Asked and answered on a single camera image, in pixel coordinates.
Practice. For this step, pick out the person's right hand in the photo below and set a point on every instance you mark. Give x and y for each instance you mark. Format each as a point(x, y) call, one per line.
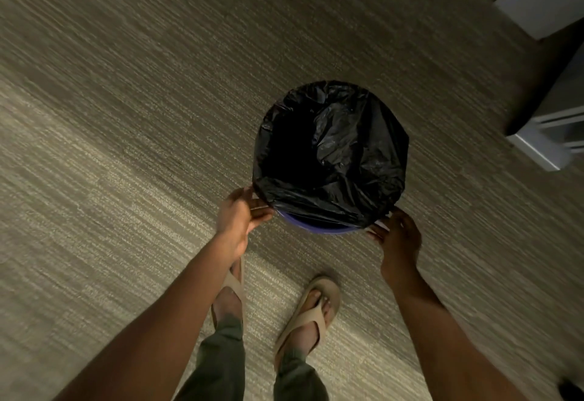
point(401, 246)

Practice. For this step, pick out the person's left hand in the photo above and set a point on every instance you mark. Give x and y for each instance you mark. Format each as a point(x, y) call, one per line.
point(233, 226)

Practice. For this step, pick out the person's right thumb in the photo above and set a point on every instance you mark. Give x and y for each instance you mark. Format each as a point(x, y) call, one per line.
point(401, 214)

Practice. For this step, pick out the person's left thumb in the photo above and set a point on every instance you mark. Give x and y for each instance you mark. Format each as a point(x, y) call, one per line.
point(241, 193)

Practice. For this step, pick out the black plastic trash bag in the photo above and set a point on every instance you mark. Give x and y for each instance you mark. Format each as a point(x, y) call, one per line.
point(333, 149)

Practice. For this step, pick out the person's left forearm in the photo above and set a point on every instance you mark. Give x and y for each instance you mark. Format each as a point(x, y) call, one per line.
point(159, 327)

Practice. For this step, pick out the person's right forearm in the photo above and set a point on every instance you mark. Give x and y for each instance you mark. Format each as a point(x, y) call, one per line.
point(447, 346)

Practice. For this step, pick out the blue round trash bin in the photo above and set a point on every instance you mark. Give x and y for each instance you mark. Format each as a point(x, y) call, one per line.
point(319, 227)

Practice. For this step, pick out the beige flip-flop sandal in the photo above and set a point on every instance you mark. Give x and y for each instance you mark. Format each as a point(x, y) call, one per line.
point(234, 283)
point(315, 318)

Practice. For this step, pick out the person's left foot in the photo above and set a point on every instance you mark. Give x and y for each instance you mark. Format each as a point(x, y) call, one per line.
point(226, 305)

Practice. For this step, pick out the person's foot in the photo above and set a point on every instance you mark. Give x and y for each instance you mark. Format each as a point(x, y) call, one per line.
point(306, 328)
point(226, 305)

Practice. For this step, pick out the person's right foot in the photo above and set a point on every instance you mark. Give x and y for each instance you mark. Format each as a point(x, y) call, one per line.
point(306, 328)

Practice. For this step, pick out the dark green trousers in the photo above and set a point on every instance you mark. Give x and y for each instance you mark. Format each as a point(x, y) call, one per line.
point(219, 364)

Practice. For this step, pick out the small black object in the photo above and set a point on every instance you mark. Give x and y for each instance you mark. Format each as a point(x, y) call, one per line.
point(572, 391)

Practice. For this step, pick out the white furniture frame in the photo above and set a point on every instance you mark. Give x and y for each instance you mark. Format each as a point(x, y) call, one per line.
point(547, 145)

